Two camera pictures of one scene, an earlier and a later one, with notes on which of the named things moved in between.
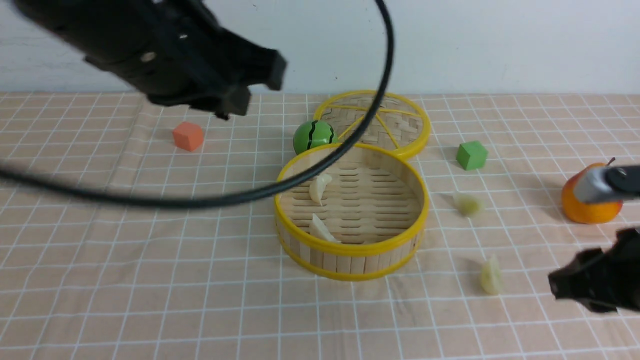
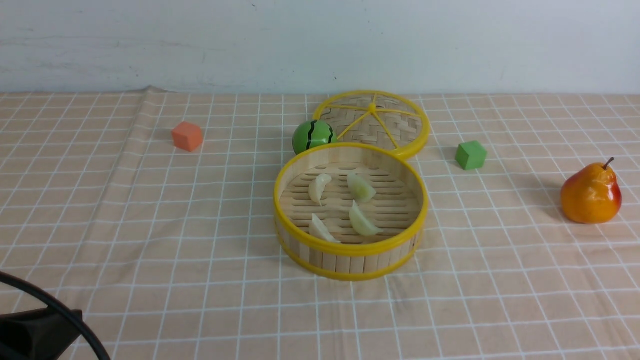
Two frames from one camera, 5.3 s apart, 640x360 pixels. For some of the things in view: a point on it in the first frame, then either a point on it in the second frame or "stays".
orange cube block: x=188 y=136 stays
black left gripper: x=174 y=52 to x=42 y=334
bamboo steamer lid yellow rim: x=400 y=124 stays
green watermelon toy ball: x=312 y=133 stays
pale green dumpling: x=468 y=205 to x=361 y=190
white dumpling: x=317 y=187 stays
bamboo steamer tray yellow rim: x=377 y=206 stays
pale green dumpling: x=491 y=275 to x=360 y=223
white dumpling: x=318 y=229 stays
